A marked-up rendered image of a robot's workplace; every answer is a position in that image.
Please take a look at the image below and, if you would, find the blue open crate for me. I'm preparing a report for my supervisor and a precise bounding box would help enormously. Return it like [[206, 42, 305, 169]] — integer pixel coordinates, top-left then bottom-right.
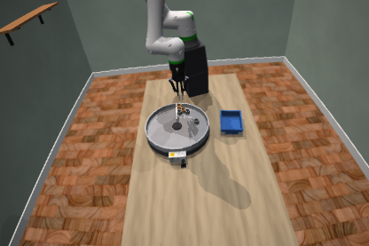
[[220, 110, 243, 135]]

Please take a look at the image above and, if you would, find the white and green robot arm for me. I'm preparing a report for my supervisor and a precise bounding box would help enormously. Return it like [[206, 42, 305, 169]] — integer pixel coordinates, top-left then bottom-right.
[[145, 0, 200, 72]]

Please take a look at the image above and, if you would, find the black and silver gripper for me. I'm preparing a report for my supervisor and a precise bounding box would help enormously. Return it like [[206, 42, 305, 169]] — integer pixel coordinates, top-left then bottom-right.
[[169, 70, 189, 100]]

